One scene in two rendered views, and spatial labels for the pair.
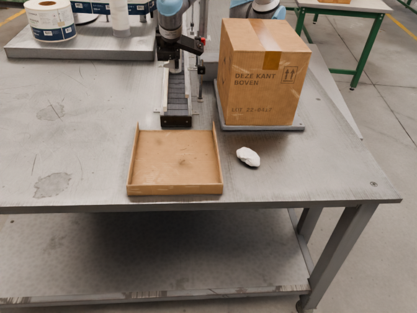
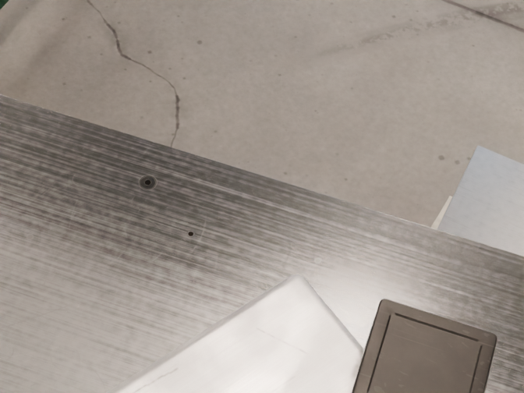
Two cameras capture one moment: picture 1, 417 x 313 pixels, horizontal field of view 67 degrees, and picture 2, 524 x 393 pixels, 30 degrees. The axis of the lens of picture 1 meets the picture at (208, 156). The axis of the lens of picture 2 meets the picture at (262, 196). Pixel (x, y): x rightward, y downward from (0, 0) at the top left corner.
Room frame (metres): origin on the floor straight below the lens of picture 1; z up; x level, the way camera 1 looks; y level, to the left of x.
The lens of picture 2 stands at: (1.79, 0.24, 1.82)
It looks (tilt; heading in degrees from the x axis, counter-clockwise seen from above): 57 degrees down; 291
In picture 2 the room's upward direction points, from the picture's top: 5 degrees clockwise
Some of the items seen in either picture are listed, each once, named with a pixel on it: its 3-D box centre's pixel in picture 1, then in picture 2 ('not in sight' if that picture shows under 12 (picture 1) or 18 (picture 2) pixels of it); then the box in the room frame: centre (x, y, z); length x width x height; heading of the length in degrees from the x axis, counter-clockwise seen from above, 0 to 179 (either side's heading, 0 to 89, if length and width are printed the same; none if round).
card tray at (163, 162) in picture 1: (175, 154); not in sight; (0.74, 0.10, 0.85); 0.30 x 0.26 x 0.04; 7
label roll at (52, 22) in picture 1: (51, 19); not in sight; (1.55, 0.80, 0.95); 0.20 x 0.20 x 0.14
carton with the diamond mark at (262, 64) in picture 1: (256, 71); not in sight; (1.07, -0.15, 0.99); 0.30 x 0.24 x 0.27; 7
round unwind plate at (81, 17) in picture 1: (69, 15); not in sight; (1.83, 0.83, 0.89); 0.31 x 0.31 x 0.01
